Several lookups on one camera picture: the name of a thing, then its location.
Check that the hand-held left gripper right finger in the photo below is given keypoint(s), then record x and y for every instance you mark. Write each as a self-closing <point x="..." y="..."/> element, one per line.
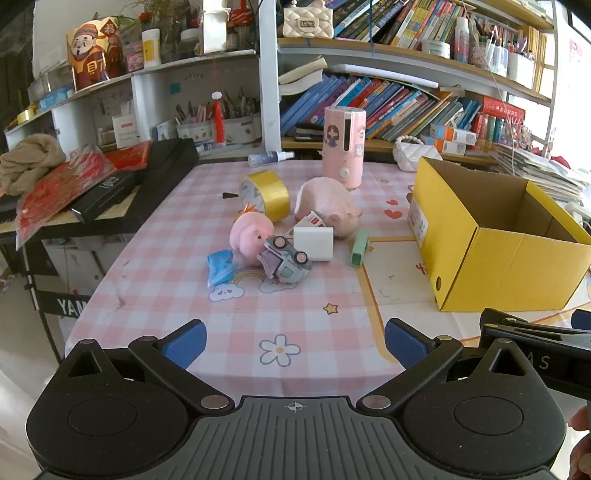
<point x="406" y="344"/>

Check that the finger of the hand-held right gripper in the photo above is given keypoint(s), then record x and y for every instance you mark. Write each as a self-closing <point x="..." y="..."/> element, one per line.
<point x="582" y="321"/>
<point x="545" y="337"/>

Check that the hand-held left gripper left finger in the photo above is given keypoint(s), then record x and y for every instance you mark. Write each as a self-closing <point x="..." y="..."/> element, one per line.
<point x="184" y="344"/>

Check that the yellow cardboard box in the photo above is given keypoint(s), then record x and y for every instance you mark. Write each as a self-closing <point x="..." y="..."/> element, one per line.
<point x="508" y="267"/>

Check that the grey toy truck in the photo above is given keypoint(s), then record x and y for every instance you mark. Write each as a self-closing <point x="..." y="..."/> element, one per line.
<point x="288" y="264"/>

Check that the white charger block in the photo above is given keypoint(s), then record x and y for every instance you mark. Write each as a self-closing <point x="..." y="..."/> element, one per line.
<point x="314" y="244"/>

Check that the pink plush pig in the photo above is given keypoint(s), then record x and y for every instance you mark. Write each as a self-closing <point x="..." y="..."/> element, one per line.
<point x="328" y="198"/>

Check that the yellow tape roll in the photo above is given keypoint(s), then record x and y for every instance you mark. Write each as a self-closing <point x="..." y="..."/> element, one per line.
<point x="273" y="194"/>

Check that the person's right hand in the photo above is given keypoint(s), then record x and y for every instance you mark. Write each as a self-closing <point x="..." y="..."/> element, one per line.
<point x="581" y="420"/>

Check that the pink checked tablecloth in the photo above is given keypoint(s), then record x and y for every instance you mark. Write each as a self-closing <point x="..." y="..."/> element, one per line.
<point x="194" y="314"/>

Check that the blue plastic packet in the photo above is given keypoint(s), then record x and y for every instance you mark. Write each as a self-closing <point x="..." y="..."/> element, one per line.
<point x="219" y="267"/>

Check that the green highlighter pen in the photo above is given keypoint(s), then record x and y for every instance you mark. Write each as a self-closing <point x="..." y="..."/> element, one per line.
<point x="359" y="249"/>

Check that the pink plush chick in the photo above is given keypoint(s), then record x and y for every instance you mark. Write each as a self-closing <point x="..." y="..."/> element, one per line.
<point x="247" y="235"/>

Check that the black keyboard stand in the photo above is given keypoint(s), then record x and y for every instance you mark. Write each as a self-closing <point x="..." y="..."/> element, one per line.
<point x="60" y="304"/>

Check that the stack of paper booklets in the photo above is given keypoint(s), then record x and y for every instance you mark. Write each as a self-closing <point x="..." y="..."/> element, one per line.
<point x="540" y="170"/>

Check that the small red white carton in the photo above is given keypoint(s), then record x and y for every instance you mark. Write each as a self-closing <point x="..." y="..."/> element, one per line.
<point x="311" y="219"/>

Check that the long black box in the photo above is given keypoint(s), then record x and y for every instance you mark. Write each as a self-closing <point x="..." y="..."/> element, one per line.
<point x="104" y="196"/>

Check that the white quilted handbag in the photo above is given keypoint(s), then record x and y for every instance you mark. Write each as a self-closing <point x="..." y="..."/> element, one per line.
<point x="413" y="154"/>

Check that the red envelope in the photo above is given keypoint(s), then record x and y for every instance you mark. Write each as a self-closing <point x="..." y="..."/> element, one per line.
<point x="131" y="154"/>

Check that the red shiny plastic bag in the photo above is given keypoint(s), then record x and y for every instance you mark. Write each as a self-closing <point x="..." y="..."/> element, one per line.
<point x="60" y="187"/>

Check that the pink cylindrical humidifier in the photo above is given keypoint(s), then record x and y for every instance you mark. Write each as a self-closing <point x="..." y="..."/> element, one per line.
<point x="344" y="152"/>

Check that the clear spray bottle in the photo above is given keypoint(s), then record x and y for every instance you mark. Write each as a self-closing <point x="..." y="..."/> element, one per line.
<point x="268" y="158"/>

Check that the white pen holder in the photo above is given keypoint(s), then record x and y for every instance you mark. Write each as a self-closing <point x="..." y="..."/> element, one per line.
<point x="239" y="129"/>
<point x="194" y="130"/>

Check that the orange white carton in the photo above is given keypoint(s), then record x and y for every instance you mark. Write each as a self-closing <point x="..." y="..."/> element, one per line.
<point x="455" y="134"/>

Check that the white box red label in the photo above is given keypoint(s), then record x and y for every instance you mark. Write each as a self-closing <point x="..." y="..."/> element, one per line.
<point x="125" y="131"/>

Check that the red tassel ornament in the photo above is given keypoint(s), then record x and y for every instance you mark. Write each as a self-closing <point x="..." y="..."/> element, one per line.
<point x="218" y="120"/>

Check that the flat red box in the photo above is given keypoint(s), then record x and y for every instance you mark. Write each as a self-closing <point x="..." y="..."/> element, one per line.
<point x="503" y="108"/>

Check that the row of leaning books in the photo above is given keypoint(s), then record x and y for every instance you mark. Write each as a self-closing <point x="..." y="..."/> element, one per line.
<point x="388" y="106"/>

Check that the beige cloth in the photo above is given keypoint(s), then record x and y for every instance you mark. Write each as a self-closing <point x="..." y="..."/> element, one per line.
<point x="30" y="161"/>

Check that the white pen cup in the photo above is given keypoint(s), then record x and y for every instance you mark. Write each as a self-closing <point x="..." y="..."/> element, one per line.
<point x="519" y="69"/>

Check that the white bookshelf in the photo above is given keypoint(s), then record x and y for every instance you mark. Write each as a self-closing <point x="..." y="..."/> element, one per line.
<point x="269" y="92"/>

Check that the open thick book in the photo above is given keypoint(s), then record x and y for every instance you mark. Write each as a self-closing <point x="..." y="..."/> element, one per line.
<point x="302" y="76"/>

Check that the white round jar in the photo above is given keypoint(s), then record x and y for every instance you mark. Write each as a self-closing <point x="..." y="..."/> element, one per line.
<point x="436" y="48"/>

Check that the white bottle yellow label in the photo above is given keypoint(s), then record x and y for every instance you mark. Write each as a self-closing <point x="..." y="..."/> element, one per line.
<point x="151" y="48"/>

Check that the pink glitter bottle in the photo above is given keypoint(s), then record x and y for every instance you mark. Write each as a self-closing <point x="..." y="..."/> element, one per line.
<point x="461" y="41"/>

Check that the fortune god paper lantern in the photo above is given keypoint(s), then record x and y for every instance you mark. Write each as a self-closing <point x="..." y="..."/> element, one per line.
<point x="94" y="53"/>

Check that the white paper box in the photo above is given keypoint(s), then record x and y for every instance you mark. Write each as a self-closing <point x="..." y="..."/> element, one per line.
<point x="216" y="30"/>

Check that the row of colourful books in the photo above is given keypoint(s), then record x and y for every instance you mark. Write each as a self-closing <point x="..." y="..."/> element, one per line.
<point x="397" y="18"/>

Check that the cream quilted handbag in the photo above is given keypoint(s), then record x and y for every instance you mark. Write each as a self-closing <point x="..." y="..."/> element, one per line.
<point x="307" y="21"/>

